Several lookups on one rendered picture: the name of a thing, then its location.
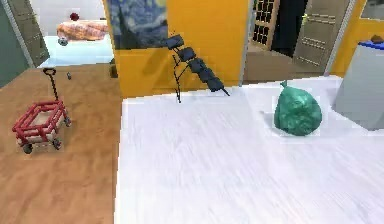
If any grey-brown panelled room door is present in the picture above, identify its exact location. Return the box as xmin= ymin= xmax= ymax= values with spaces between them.
xmin=293 ymin=0 xmax=351 ymax=74
xmin=7 ymin=0 xmax=51 ymax=68

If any grey bin with blue lid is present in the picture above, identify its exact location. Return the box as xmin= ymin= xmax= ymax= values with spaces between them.
xmin=333 ymin=39 xmax=384 ymax=132

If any wooden lattice door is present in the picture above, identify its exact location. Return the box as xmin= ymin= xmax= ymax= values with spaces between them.
xmin=251 ymin=0 xmax=281 ymax=51

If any blue swirly wall painting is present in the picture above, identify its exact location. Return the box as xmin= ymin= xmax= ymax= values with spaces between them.
xmin=105 ymin=0 xmax=169 ymax=51

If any green rubbish bag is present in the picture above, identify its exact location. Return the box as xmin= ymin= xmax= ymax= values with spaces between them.
xmin=273 ymin=79 xmax=324 ymax=137

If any red toy wagon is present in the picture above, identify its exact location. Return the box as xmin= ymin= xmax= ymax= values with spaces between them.
xmin=11 ymin=67 xmax=72 ymax=155

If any black padded folding bench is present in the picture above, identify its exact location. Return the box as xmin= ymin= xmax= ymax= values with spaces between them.
xmin=165 ymin=34 xmax=231 ymax=104

